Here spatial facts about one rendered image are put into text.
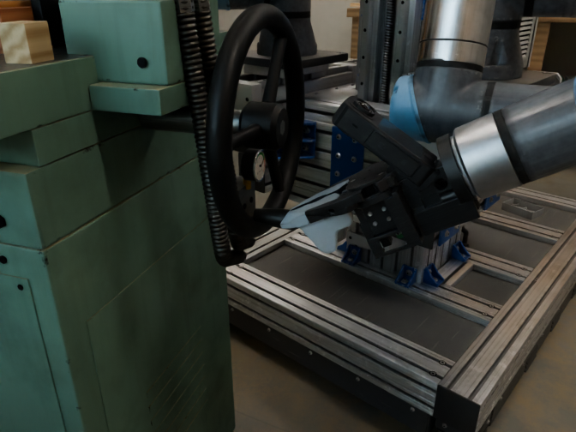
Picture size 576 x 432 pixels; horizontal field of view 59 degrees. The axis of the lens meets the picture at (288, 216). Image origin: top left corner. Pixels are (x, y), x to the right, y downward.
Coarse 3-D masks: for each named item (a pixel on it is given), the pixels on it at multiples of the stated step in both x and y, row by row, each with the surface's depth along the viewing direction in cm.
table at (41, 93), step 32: (224, 32) 89; (0, 64) 51; (32, 64) 51; (64, 64) 54; (0, 96) 47; (32, 96) 51; (64, 96) 55; (96, 96) 58; (128, 96) 57; (160, 96) 56; (0, 128) 48; (32, 128) 51
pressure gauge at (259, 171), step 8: (248, 152) 95; (256, 152) 95; (248, 160) 94; (256, 160) 95; (264, 160) 99; (248, 168) 94; (256, 168) 95; (264, 168) 99; (248, 176) 95; (256, 176) 96; (248, 184) 98
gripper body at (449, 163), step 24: (384, 168) 52; (456, 168) 47; (384, 192) 51; (408, 192) 52; (432, 192) 51; (456, 192) 48; (360, 216) 53; (384, 216) 52; (408, 216) 50; (432, 216) 51; (456, 216) 51; (384, 240) 53; (408, 240) 51
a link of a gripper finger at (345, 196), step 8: (352, 192) 52; (360, 192) 50; (368, 192) 51; (336, 200) 52; (344, 200) 51; (352, 200) 51; (360, 200) 50; (312, 208) 54; (320, 208) 53; (328, 208) 52; (336, 208) 51; (344, 208) 51; (352, 208) 51; (312, 216) 54; (320, 216) 54; (328, 216) 53
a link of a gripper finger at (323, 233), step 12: (312, 204) 56; (288, 216) 58; (300, 216) 55; (336, 216) 54; (348, 216) 54; (288, 228) 58; (300, 228) 57; (312, 228) 56; (324, 228) 56; (336, 228) 55; (312, 240) 57; (324, 240) 56; (336, 240) 56; (324, 252) 57
